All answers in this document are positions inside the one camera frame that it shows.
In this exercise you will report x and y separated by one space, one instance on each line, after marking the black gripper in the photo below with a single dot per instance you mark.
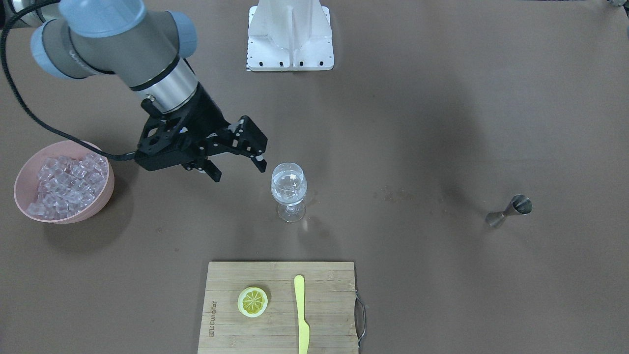
210 116

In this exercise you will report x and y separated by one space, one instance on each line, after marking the yellow lemon slice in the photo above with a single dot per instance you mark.
252 302

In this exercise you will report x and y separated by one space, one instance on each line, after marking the yellow plastic knife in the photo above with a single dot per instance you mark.
303 329

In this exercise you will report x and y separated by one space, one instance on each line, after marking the clear wine glass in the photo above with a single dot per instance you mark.
288 187

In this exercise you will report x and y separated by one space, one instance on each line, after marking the bamboo cutting board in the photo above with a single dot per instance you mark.
330 300

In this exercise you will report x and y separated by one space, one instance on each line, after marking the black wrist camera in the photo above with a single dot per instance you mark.
165 142

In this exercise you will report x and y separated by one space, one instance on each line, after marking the steel jigger cup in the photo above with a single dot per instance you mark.
519 205

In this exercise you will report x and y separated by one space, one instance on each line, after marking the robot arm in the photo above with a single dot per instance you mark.
148 51

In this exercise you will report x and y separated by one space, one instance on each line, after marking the pink bowl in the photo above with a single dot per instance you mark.
25 184

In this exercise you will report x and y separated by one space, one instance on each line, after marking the pile of clear ice cubes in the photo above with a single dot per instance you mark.
67 186

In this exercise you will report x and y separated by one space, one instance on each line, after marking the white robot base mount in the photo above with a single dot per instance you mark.
289 35

